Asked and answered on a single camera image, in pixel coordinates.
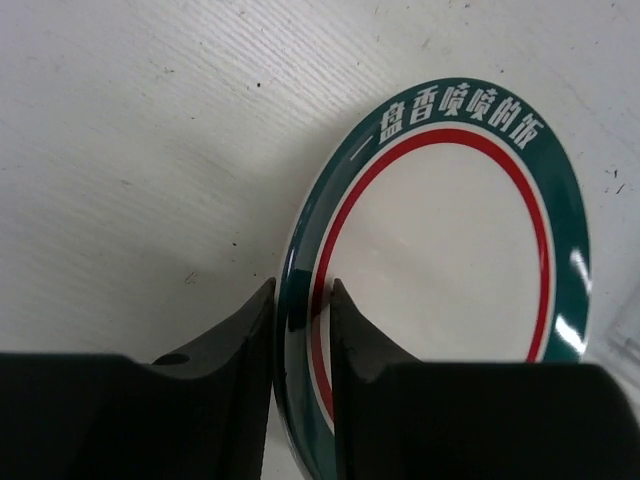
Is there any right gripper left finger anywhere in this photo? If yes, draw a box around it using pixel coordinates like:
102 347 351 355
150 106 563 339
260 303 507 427
1 280 275 479

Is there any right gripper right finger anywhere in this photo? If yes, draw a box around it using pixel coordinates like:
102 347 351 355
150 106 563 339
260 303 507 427
330 282 639 479

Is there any green red rimmed plate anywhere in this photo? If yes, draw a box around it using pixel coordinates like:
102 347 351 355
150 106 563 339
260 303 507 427
274 77 592 479

